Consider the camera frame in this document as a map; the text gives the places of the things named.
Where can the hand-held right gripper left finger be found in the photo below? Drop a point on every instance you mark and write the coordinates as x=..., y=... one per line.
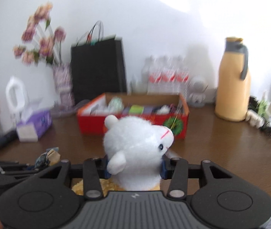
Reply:
x=107, y=173

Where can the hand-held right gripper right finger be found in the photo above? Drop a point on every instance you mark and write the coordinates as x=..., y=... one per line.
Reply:
x=164, y=171

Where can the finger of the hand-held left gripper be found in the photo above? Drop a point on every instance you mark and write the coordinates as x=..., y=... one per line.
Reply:
x=18, y=167

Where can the dark wrapper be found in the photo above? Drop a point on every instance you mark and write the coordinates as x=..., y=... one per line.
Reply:
x=47, y=158

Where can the white plush bear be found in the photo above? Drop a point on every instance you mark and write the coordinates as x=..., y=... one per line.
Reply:
x=135, y=148

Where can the orange cardboard box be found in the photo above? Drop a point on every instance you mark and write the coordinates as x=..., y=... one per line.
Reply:
x=130, y=126

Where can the small white fluffy item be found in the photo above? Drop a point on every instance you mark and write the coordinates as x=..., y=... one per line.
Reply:
x=162, y=109

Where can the lime green item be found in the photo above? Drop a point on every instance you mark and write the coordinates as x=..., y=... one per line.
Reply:
x=136, y=109

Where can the dark flat object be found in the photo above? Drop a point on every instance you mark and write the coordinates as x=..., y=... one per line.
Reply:
x=5, y=139

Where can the purple tissue box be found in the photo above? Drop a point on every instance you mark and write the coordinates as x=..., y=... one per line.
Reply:
x=36, y=124

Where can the white detergent bottle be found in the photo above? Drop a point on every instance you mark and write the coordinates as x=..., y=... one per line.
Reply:
x=18, y=114

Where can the purple cloth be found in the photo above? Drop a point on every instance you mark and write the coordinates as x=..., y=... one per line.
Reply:
x=148, y=110

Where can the white tissue packet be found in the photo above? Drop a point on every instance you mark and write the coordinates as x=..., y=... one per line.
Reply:
x=99, y=109

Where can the green white crumpled ball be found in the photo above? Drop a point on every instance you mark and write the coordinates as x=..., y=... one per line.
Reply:
x=115, y=104

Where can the small white fan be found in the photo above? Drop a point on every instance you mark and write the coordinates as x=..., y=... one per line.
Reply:
x=197, y=90

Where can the clear drinking glass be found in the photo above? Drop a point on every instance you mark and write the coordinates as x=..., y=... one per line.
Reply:
x=135, y=84

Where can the pink mottled vase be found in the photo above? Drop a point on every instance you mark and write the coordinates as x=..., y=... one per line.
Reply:
x=63, y=85

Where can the red label water bottle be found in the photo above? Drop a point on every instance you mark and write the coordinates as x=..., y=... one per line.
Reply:
x=182, y=77
x=168, y=77
x=155, y=78

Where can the plain clear plastic bottle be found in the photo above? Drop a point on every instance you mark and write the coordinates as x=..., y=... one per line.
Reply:
x=146, y=71

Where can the black paper bag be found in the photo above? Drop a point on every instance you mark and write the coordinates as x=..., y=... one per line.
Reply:
x=98, y=71

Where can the small white figure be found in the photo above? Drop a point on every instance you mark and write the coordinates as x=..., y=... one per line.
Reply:
x=254, y=119

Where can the yellow thermos jug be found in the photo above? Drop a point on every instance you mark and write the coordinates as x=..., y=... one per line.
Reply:
x=232, y=88

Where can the small green plant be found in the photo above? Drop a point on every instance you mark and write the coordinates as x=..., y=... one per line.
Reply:
x=263, y=106

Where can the dried pink rose bouquet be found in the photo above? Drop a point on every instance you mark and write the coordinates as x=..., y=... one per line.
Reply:
x=42, y=40

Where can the red clip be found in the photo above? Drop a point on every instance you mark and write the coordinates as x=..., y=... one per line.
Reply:
x=89, y=38

